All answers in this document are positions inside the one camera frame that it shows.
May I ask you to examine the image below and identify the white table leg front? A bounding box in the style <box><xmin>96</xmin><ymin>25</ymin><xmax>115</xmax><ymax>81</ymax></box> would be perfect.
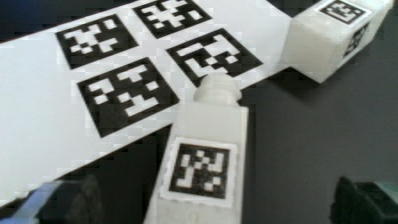
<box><xmin>142</xmin><ymin>73</ymin><xmax>249</xmax><ymax>224</ymax></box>

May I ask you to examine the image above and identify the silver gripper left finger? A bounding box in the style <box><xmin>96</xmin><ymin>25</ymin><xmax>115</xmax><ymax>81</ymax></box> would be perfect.
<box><xmin>5</xmin><ymin>175</ymin><xmax>105</xmax><ymax>224</ymax></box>

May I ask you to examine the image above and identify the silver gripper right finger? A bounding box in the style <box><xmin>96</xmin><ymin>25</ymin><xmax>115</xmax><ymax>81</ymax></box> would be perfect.
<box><xmin>329</xmin><ymin>177</ymin><xmax>398</xmax><ymax>224</ymax></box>

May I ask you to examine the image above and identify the white table leg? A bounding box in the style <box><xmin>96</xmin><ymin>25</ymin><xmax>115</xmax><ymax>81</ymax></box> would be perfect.
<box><xmin>142</xmin><ymin>73</ymin><xmax>249</xmax><ymax>224</ymax></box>
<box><xmin>282</xmin><ymin>0</ymin><xmax>394</xmax><ymax>83</ymax></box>

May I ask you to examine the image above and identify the white marker base plate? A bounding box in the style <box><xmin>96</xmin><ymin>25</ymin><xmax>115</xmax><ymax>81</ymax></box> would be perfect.
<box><xmin>0</xmin><ymin>0</ymin><xmax>291</xmax><ymax>206</ymax></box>

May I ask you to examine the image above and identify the white table leg back right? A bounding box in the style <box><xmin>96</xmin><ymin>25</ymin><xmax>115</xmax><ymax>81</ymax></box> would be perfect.
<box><xmin>282</xmin><ymin>0</ymin><xmax>394</xmax><ymax>83</ymax></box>

